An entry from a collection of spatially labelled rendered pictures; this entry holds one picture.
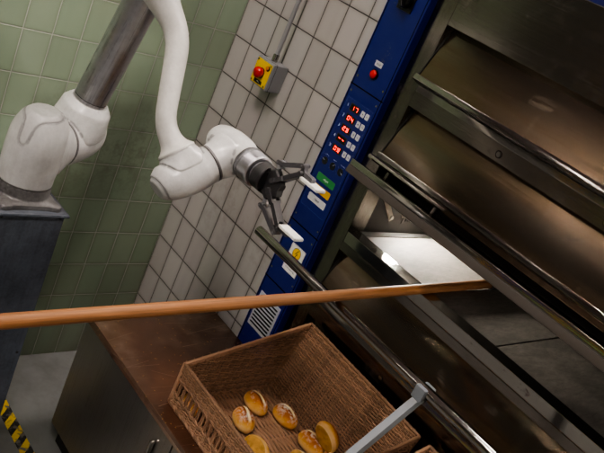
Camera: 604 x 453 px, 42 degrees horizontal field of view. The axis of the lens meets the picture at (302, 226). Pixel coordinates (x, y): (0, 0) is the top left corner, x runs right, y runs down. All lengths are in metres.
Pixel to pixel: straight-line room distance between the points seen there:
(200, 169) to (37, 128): 0.49
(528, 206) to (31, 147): 1.35
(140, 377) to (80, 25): 1.17
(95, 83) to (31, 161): 0.30
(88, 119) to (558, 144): 1.31
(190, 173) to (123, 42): 0.50
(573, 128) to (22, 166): 1.47
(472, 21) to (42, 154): 1.25
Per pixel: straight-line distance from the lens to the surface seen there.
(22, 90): 2.79
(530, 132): 2.17
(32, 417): 3.18
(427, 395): 1.91
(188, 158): 2.01
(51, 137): 2.25
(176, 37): 2.09
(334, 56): 2.67
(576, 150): 2.11
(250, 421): 2.45
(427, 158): 2.36
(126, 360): 2.58
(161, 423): 2.42
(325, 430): 2.46
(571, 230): 2.13
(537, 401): 2.19
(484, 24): 2.33
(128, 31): 2.31
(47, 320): 1.54
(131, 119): 3.01
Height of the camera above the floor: 2.05
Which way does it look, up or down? 21 degrees down
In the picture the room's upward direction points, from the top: 24 degrees clockwise
